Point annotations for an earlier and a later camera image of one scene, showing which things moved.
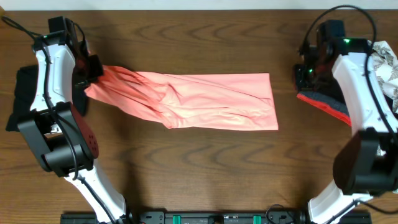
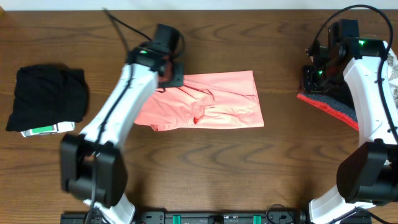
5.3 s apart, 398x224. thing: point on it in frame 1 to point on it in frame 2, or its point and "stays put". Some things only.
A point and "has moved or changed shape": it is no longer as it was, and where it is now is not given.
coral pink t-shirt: x=220 y=101 has moved or changed shape
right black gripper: x=300 y=83 to x=308 y=85
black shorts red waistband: x=327 y=95 stays put
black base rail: x=346 y=217 stays put
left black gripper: x=95 y=72 to x=177 y=79
